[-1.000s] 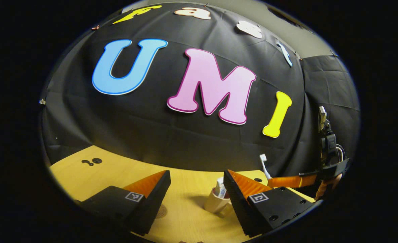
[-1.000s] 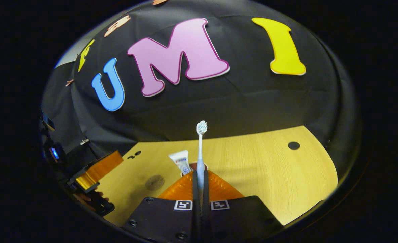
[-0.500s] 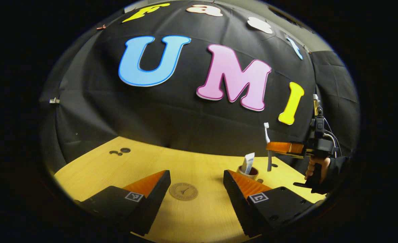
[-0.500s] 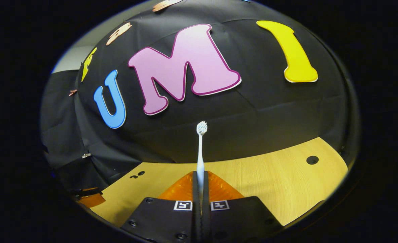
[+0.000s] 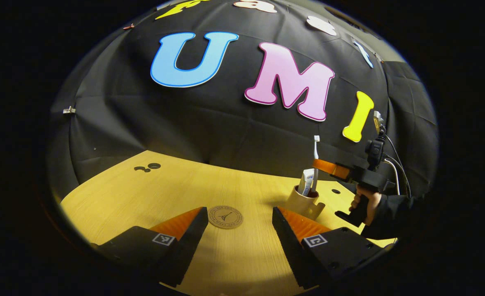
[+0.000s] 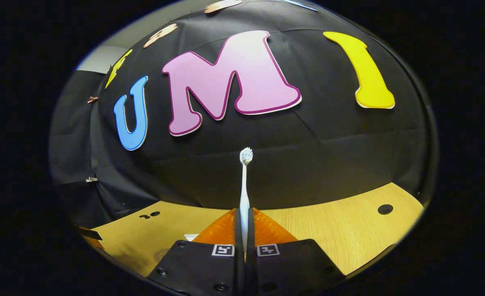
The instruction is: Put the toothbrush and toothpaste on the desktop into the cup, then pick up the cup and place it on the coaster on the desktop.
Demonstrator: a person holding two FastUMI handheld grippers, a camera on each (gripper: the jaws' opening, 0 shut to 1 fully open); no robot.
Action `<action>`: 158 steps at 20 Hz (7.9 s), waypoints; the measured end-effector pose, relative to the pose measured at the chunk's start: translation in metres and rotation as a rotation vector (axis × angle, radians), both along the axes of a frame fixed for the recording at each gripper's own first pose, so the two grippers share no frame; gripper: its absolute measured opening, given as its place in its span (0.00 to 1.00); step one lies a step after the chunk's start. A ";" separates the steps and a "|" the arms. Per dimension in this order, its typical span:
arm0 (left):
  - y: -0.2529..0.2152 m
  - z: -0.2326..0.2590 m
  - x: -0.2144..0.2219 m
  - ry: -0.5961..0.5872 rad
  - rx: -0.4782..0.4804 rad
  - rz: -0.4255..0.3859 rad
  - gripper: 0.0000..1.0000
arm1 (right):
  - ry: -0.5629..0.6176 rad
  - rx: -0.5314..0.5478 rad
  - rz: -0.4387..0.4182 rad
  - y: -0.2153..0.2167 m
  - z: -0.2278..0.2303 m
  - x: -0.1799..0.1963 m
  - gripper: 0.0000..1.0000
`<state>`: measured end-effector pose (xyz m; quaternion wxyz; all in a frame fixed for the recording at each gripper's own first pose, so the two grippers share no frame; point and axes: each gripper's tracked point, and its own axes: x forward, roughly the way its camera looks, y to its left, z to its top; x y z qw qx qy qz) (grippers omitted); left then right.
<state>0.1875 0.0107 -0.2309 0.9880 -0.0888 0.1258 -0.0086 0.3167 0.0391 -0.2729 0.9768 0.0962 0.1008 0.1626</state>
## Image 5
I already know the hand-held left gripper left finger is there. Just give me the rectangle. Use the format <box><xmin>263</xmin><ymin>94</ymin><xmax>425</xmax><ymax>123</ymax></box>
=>
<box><xmin>90</xmin><ymin>207</ymin><xmax>209</xmax><ymax>288</ymax></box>

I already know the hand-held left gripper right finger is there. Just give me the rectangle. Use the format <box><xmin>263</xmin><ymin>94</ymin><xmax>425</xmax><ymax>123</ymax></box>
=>
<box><xmin>272</xmin><ymin>206</ymin><xmax>395</xmax><ymax>290</ymax></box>

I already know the pale toothbrush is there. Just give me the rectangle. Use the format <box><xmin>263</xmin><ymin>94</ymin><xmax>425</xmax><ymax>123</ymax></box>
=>
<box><xmin>312</xmin><ymin>135</ymin><xmax>321</xmax><ymax>194</ymax></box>

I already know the white toothpaste tube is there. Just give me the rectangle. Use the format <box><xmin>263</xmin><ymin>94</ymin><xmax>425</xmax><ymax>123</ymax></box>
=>
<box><xmin>299</xmin><ymin>168</ymin><xmax>315</xmax><ymax>197</ymax></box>

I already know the beige cup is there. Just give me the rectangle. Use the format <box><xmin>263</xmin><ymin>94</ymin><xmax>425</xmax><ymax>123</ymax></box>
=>
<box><xmin>285</xmin><ymin>185</ymin><xmax>326</xmax><ymax>220</ymax></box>

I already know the round cork coaster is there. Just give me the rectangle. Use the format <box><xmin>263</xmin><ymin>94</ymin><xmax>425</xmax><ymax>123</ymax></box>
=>
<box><xmin>207</xmin><ymin>205</ymin><xmax>244</xmax><ymax>229</ymax></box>

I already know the wooden desktop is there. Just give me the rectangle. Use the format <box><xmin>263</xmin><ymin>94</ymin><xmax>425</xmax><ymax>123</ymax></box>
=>
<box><xmin>59</xmin><ymin>150</ymin><xmax>396</xmax><ymax>296</ymax></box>

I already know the black backdrop cloth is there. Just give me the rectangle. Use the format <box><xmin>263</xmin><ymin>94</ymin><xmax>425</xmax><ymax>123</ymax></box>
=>
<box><xmin>47</xmin><ymin>0</ymin><xmax>439</xmax><ymax>206</ymax></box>

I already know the grey cable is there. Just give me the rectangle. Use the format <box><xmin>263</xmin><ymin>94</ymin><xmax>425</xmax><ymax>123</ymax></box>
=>
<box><xmin>384</xmin><ymin>159</ymin><xmax>402</xmax><ymax>196</ymax></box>

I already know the black cable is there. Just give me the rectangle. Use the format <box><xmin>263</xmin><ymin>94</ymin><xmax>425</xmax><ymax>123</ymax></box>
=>
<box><xmin>384</xmin><ymin>135</ymin><xmax>412</xmax><ymax>199</ymax></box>

